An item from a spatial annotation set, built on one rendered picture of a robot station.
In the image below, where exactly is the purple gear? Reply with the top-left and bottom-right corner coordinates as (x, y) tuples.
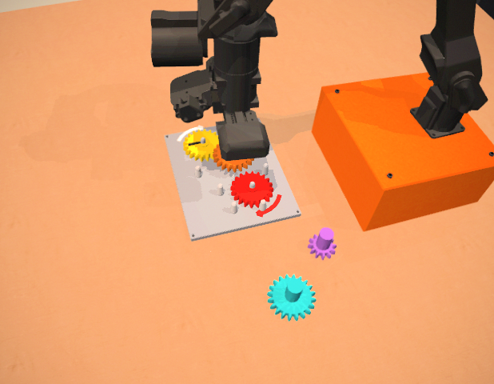
(308, 227), (337, 260)

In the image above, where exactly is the red curved arrow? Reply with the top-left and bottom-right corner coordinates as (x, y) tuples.
(256, 194), (281, 217)

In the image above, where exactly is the cyan gear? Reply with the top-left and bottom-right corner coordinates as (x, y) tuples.
(267, 274), (316, 322)

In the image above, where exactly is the white curved arrow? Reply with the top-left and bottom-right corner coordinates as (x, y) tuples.
(177, 125), (203, 142)

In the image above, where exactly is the orange gear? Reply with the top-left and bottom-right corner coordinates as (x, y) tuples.
(213, 144), (254, 173)

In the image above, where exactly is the red gear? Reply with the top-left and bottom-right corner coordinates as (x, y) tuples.
(230, 171), (273, 208)

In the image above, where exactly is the yellow gear with black stripe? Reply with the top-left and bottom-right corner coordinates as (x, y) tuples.
(183, 129), (219, 162)

